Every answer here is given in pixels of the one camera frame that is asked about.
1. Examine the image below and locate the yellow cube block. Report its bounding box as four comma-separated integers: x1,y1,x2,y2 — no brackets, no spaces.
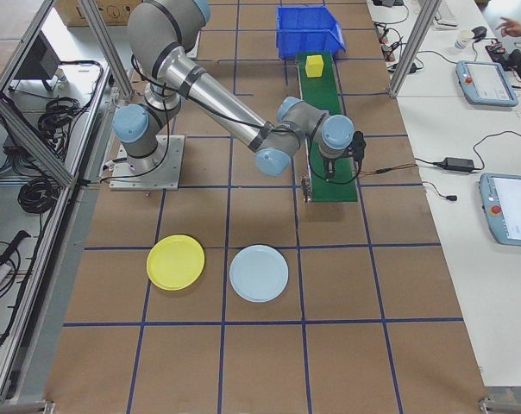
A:
305,53,325,78

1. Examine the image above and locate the light blue plastic plate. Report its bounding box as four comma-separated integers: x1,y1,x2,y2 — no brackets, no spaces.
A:
229,244,290,303

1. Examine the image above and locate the yellow plastic plate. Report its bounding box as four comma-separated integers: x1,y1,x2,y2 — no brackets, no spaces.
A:
146,234,206,291

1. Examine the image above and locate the bare person hand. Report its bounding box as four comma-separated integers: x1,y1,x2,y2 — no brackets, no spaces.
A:
495,17,521,39

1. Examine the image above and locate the green conveyor belt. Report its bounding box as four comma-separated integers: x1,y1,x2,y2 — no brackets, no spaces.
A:
295,51,359,204

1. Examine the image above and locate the black power adapter brick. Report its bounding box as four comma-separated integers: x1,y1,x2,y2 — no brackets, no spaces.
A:
440,156,476,171

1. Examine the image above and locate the blue plastic storage bin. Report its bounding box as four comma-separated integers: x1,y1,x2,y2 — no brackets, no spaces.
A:
275,5,347,60

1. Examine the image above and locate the grey blue teach pendant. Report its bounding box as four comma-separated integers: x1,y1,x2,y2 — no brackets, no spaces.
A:
478,172,521,248
455,59,520,108

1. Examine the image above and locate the white paper cup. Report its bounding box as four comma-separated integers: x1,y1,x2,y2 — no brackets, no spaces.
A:
454,29,474,51

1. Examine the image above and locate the white desk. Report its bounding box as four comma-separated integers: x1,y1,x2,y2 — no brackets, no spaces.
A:
366,0,521,392

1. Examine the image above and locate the white keyboard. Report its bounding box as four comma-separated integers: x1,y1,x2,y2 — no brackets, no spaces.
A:
433,0,459,28

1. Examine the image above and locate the brown cardboard box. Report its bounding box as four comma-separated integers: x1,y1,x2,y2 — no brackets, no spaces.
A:
55,0,145,28

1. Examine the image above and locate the black monitor box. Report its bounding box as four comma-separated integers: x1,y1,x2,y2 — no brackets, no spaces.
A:
27,30,62,92

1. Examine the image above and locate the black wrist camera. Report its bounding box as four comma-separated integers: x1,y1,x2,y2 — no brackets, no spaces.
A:
349,131,368,170

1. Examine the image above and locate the red black conveyor wire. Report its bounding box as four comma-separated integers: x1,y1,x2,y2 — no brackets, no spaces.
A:
355,165,418,177

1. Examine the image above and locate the black adapter cable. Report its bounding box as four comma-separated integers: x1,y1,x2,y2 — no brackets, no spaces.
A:
415,131,521,170

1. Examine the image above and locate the black cable with plug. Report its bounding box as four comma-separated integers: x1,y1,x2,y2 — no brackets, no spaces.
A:
423,180,459,203

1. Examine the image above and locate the black electronics with cables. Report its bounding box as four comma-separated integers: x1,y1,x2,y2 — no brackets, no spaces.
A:
374,21,417,74

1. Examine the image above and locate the coiled black cable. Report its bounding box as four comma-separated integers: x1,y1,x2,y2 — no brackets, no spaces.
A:
17,177,58,216
36,97,79,140

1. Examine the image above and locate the V-shaped metal bar frame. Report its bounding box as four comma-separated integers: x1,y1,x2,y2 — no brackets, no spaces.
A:
0,0,115,406

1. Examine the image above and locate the black handle tool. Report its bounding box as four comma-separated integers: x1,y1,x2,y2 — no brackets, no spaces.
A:
0,230,32,267

